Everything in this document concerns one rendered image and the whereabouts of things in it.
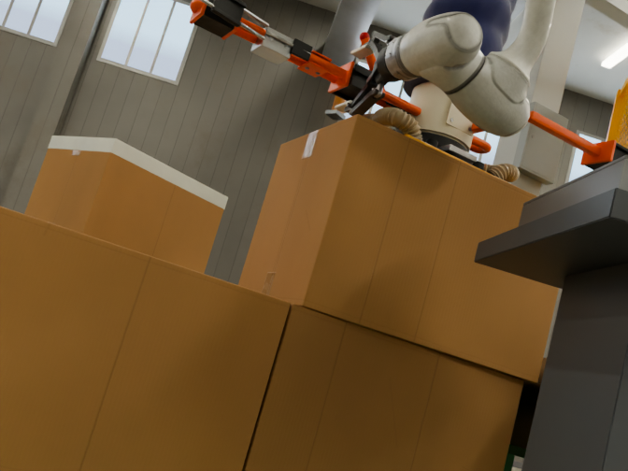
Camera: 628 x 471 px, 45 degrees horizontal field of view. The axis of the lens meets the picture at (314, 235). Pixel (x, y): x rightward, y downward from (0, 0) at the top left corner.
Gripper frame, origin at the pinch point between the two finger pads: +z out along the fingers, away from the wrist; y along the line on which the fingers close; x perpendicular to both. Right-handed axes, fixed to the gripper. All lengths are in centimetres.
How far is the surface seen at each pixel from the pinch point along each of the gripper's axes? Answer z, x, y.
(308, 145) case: 2.5, -4.2, 17.1
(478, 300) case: -20, 34, 41
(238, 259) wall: 770, 283, -50
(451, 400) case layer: -19, 34, 62
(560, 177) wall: 624, 653, -293
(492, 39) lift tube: -10.3, 27.6, -21.0
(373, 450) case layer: -19, 19, 76
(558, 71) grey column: 92, 139, -90
